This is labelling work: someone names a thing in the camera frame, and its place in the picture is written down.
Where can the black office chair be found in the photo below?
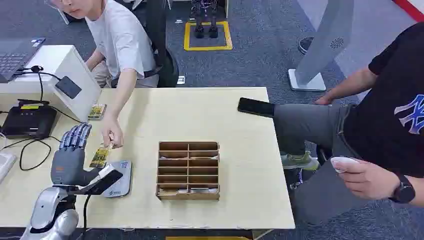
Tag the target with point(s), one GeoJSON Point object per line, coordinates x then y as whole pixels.
{"type": "Point", "coordinates": [162, 43]}

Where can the white handheld remote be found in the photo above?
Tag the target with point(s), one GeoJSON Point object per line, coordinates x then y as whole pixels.
{"type": "Point", "coordinates": [342, 161]}

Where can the green sneaker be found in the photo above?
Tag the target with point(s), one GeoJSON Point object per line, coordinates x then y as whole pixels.
{"type": "Point", "coordinates": [299, 162]}

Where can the person in black shirt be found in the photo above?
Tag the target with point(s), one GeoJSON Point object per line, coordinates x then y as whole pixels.
{"type": "Point", "coordinates": [381, 126]}

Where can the person's hand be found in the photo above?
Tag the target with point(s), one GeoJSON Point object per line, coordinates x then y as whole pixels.
{"type": "Point", "coordinates": [112, 132]}
{"type": "Point", "coordinates": [367, 180]}
{"type": "Point", "coordinates": [324, 100]}

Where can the yellow green printed card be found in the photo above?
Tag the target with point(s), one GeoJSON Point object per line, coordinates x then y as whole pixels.
{"type": "Point", "coordinates": [100, 155]}

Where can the white plastic tray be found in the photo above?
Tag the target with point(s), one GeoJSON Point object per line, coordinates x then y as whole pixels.
{"type": "Point", "coordinates": [5, 164]}

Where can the dark grey laptop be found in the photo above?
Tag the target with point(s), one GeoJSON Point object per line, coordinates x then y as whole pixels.
{"type": "Point", "coordinates": [15, 58]}

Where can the white banner stand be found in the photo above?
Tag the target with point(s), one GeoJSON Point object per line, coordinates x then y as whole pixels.
{"type": "Point", "coordinates": [326, 39]}

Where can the person in white shirt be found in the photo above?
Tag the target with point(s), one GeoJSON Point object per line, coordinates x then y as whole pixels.
{"type": "Point", "coordinates": [121, 39]}

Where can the black round floor object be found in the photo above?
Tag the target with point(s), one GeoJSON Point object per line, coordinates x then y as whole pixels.
{"type": "Point", "coordinates": [304, 44]}

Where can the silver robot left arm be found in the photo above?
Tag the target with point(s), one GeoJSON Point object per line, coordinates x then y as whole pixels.
{"type": "Point", "coordinates": [49, 212]}

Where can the stack of printed cards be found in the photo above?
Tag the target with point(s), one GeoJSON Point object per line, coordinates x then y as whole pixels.
{"type": "Point", "coordinates": [97, 111]}

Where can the white desk riser box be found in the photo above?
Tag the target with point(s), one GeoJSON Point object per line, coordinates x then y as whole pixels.
{"type": "Point", "coordinates": [56, 63]}

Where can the black smartphone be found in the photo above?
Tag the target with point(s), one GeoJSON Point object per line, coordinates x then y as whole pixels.
{"type": "Point", "coordinates": [255, 107]}

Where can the cards in wooden box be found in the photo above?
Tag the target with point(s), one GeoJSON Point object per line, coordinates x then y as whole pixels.
{"type": "Point", "coordinates": [198, 190]}

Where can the black square card reader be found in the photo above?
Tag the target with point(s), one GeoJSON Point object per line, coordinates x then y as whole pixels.
{"type": "Point", "coordinates": [68, 87]}

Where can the wooden compartment card box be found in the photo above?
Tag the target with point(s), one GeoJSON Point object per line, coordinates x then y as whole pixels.
{"type": "Point", "coordinates": [188, 170]}

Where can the yellow floor tape square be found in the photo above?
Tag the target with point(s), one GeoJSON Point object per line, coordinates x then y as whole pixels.
{"type": "Point", "coordinates": [187, 36]}

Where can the black desktop device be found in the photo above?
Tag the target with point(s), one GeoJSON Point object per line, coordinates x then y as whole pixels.
{"type": "Point", "coordinates": [29, 122]}

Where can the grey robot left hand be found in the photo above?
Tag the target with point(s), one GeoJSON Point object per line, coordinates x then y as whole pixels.
{"type": "Point", "coordinates": [68, 165]}

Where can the black humanoid robot legs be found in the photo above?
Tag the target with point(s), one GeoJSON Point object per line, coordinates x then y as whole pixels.
{"type": "Point", "coordinates": [206, 20]}

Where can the black wristwatch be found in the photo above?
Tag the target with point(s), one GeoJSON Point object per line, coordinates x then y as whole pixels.
{"type": "Point", "coordinates": [403, 190]}

